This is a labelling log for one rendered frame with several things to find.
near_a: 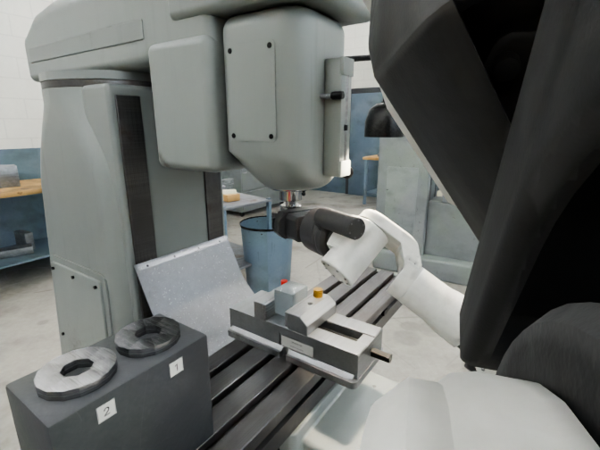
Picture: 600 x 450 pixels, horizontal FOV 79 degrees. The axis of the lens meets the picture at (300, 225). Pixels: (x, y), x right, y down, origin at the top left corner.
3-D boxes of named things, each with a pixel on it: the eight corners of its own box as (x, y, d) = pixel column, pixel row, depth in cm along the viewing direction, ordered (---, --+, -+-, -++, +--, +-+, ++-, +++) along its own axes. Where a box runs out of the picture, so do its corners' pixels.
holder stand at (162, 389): (215, 434, 61) (207, 326, 56) (75, 558, 43) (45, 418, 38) (170, 404, 68) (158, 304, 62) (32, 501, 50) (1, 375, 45)
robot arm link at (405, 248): (363, 216, 66) (427, 262, 62) (331, 253, 64) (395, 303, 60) (366, 201, 60) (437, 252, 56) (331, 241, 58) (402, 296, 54)
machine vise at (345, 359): (384, 353, 83) (387, 309, 80) (354, 391, 71) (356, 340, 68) (264, 310, 102) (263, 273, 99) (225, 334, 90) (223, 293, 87)
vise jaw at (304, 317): (336, 312, 86) (337, 296, 85) (307, 336, 76) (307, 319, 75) (314, 305, 90) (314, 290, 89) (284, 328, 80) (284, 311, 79)
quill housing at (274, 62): (351, 183, 82) (356, 23, 73) (299, 197, 65) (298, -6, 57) (282, 176, 92) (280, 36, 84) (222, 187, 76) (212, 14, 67)
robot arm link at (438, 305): (410, 283, 64) (512, 362, 58) (386, 316, 56) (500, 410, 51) (445, 242, 57) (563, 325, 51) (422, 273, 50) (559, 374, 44)
